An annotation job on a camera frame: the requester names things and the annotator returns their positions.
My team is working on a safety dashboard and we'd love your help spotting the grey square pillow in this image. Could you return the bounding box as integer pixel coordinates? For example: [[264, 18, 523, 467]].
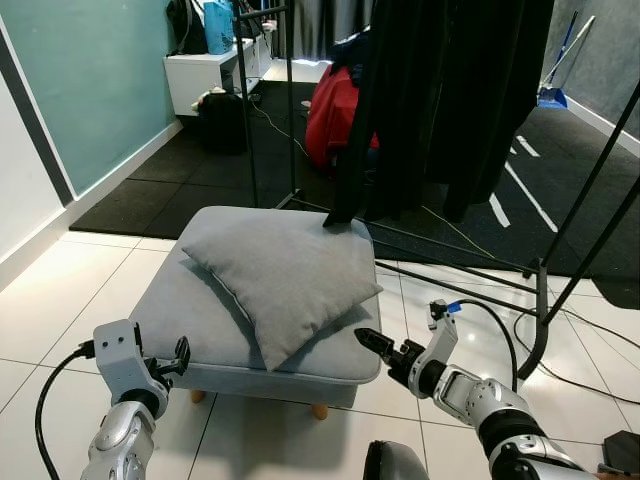
[[181, 207, 382, 372]]

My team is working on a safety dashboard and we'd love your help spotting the black chair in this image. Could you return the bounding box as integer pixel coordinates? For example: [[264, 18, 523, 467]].
[[603, 430, 640, 477]]

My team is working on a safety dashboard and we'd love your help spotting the grey upholstered ottoman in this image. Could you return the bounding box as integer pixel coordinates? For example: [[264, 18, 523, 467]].
[[130, 205, 383, 421]]

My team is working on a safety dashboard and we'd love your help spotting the grey robot leg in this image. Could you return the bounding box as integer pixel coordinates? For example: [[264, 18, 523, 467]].
[[363, 440, 432, 480]]

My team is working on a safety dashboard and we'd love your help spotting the black metal clothes rack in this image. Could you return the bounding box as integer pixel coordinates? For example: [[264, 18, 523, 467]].
[[232, 0, 640, 383]]

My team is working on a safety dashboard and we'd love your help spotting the black floor mat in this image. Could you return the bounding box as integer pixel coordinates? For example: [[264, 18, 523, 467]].
[[70, 80, 640, 309]]

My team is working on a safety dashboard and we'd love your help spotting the red bag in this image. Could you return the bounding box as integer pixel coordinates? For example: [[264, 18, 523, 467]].
[[305, 62, 381, 171]]

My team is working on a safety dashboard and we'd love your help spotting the black hanging garment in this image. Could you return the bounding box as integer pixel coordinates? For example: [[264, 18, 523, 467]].
[[405, 0, 556, 224], [330, 0, 446, 227]]

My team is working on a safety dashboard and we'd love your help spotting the black bag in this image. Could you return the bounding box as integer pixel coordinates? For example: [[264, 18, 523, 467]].
[[197, 90, 249, 155]]

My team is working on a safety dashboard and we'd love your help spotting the white low shelf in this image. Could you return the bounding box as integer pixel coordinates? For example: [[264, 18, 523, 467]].
[[165, 35, 274, 117]]

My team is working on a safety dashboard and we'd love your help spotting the blue broom with dustpan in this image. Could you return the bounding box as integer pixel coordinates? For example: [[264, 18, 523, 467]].
[[537, 15, 597, 109]]

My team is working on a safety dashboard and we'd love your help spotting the black backpack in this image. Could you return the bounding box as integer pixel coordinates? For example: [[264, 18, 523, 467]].
[[166, 0, 208, 56]]

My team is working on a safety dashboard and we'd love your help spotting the blue bag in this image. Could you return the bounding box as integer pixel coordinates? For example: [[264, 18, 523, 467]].
[[203, 0, 237, 55]]

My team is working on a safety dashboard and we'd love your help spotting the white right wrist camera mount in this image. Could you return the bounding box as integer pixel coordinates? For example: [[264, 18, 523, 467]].
[[427, 299, 463, 367]]

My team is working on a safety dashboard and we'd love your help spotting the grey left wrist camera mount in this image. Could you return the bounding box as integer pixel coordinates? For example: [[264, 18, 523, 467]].
[[93, 319, 161, 401]]

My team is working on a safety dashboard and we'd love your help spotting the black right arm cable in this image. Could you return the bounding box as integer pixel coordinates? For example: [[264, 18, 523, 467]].
[[455, 298, 521, 393]]

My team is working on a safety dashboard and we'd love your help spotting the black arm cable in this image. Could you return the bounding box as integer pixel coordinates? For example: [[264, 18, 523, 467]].
[[35, 342, 97, 480], [455, 298, 521, 393]]

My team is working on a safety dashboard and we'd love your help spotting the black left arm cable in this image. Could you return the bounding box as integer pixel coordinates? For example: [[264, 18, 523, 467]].
[[35, 342, 97, 480]]

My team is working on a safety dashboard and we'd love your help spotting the yellow floor cable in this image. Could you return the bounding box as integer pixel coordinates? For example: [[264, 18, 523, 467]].
[[420, 205, 541, 267]]

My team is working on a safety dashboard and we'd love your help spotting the black floor cable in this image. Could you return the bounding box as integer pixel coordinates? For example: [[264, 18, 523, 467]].
[[510, 305, 640, 406]]

